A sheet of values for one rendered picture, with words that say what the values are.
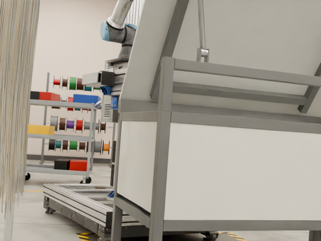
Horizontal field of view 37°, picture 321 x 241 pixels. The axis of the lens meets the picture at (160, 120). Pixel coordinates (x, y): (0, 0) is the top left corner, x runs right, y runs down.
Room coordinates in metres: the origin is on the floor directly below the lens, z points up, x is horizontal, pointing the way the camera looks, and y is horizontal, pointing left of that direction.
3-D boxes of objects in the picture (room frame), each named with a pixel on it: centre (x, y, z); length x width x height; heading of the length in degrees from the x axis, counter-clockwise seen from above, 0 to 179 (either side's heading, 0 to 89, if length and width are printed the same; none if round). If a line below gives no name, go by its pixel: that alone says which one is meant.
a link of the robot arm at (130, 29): (3.06, 0.23, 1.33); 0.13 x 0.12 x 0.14; 121
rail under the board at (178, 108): (2.51, -0.35, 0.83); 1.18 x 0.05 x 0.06; 109
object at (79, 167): (5.69, 1.15, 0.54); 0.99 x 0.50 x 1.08; 93
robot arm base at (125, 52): (3.07, 0.23, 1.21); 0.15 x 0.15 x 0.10
